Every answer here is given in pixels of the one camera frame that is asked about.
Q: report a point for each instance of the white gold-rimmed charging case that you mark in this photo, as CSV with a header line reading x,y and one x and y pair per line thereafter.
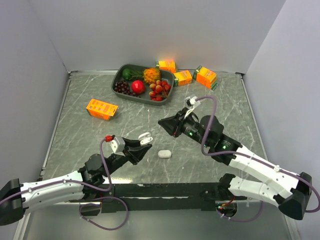
x,y
145,138

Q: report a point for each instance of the orange box right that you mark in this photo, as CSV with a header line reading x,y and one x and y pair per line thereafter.
x,y
205,76

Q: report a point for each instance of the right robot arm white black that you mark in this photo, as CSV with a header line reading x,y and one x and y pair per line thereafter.
x,y
290,192

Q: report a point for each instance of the dark grape bunch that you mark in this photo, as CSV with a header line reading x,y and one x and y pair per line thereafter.
x,y
123,87

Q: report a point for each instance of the orange box front left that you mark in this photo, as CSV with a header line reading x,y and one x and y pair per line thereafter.
x,y
101,110

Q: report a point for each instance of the green fruit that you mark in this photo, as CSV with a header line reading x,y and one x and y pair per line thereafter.
x,y
127,74

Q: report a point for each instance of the red lychee bunch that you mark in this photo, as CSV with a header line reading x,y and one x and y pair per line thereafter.
x,y
159,90

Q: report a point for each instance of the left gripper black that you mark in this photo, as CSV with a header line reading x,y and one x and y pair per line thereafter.
x,y
135,152

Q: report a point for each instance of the orange box middle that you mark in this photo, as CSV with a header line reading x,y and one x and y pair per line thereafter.
x,y
182,78

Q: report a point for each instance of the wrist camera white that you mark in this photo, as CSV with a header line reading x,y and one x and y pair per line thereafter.
x,y
116,143
192,103

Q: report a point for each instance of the orange box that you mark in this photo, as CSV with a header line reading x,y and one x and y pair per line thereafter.
x,y
169,66
205,76
182,78
101,110

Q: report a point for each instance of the red pomegranate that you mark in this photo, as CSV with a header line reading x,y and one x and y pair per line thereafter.
x,y
138,87

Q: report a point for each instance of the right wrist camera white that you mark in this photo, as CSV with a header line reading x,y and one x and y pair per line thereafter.
x,y
192,103

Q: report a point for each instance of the aluminium frame left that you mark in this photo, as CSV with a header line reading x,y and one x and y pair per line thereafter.
x,y
23,223

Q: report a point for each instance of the dark grey fruit tray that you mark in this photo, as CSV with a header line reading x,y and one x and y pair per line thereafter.
x,y
143,98

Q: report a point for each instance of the orange spiky fruit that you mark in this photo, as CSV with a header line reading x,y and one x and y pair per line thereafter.
x,y
151,75

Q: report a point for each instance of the orange box back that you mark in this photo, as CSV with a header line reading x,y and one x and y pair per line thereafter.
x,y
169,66

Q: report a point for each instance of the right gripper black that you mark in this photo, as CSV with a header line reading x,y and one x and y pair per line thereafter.
x,y
173,125

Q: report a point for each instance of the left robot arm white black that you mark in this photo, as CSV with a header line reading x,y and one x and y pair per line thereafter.
x,y
18,199

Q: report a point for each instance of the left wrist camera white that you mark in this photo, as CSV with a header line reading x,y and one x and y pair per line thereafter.
x,y
116,143

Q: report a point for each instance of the green herb sprig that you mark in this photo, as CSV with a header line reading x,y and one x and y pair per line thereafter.
x,y
136,74

